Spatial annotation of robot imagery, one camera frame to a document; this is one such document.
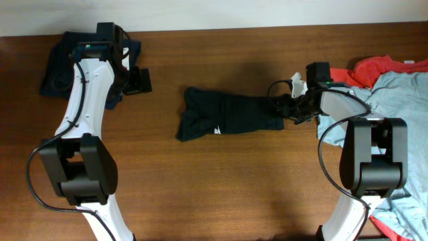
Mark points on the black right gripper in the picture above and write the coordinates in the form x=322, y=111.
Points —
x=285, y=109

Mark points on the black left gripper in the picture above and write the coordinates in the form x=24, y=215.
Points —
x=140, y=83

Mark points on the dark green t-shirt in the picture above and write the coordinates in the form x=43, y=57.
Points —
x=214, y=112

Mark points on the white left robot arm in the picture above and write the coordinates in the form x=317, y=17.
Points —
x=78, y=164

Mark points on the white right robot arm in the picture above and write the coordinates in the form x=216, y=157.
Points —
x=373, y=162

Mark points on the red garment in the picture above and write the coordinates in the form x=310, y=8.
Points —
x=366, y=72

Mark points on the folded navy blue garment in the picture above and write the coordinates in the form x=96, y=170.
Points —
x=59, y=73

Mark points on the light blue-grey t-shirt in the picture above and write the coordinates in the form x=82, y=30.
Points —
x=402, y=96

